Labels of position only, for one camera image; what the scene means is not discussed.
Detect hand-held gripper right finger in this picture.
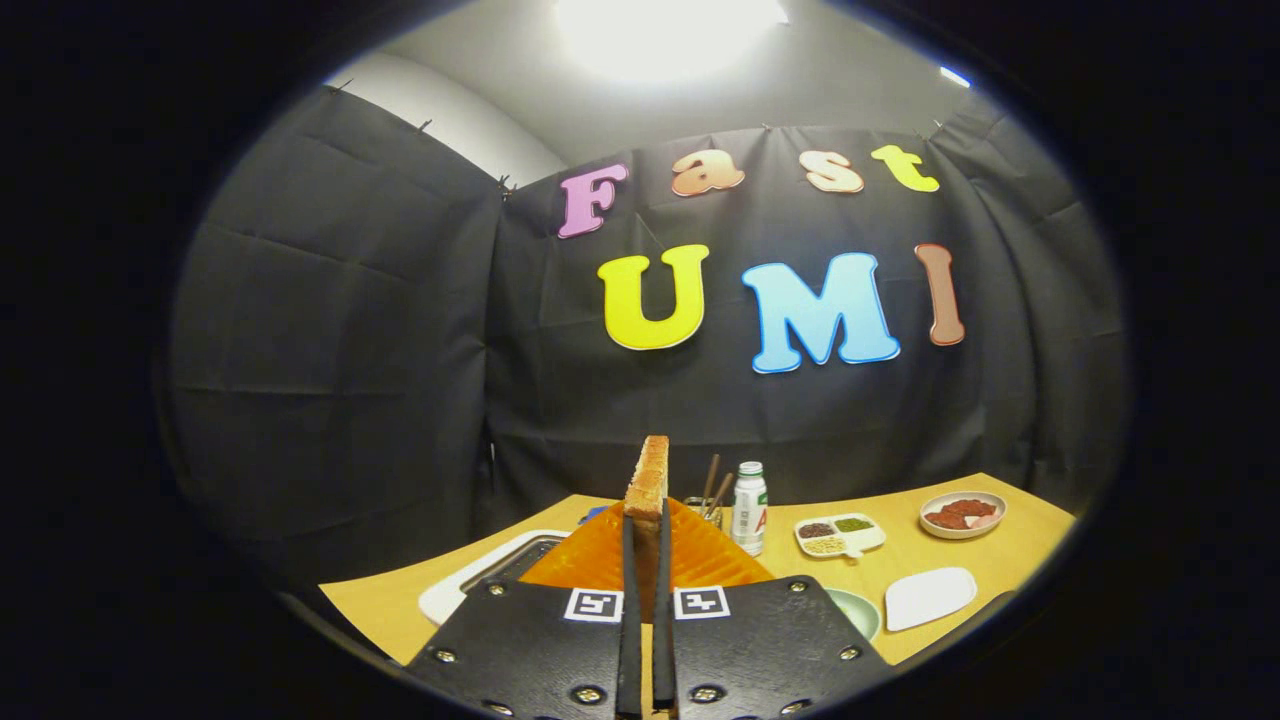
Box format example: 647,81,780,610
653,498,891,720

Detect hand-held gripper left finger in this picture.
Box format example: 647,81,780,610
405,500,643,720

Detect white divided dish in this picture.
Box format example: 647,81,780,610
794,513,887,559

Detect white toaster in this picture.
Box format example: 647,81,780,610
418,529,573,627

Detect white square plate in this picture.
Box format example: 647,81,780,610
884,566,979,633

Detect white round meat plate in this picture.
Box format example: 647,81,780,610
919,490,1008,541

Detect toasted bread slice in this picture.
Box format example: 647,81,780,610
624,435,671,626

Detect brown wooden chopsticks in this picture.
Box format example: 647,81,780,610
700,453,736,521

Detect black backdrop cloth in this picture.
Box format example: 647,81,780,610
160,85,1131,591

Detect pale green plate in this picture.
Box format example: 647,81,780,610
825,588,883,643

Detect white drink bottle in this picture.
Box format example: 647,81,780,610
730,461,769,557

